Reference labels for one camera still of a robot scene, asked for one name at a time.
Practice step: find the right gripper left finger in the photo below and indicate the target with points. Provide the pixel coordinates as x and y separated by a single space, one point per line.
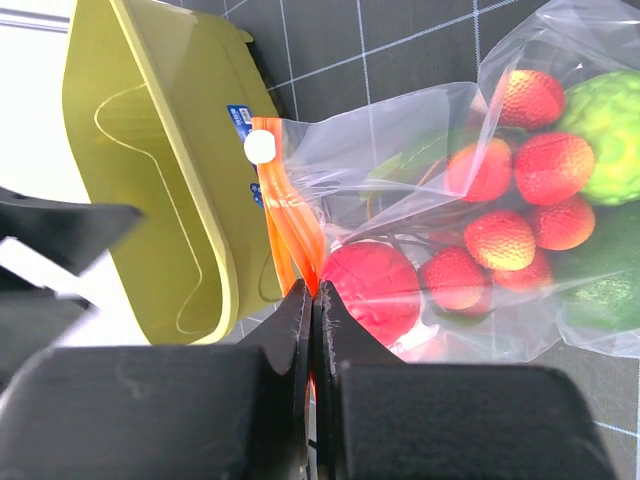
219 411

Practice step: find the clear zip top bag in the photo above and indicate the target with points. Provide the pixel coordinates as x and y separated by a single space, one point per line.
312 180

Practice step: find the red lychee bunch with leaves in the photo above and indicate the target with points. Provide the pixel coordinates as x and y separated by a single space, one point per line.
515 196

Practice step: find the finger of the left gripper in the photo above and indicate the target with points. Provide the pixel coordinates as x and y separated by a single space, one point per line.
71 235

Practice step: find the light green bumpy fruit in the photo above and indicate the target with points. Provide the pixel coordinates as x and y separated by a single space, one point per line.
604 111

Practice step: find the dark green lime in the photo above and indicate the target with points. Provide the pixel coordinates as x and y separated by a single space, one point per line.
598 281

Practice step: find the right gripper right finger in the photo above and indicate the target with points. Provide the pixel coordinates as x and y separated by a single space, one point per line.
378 417

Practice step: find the black grid mat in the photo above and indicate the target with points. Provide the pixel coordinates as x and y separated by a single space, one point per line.
320 58

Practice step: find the olive green plastic basket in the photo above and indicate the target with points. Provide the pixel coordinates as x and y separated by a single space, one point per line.
155 100

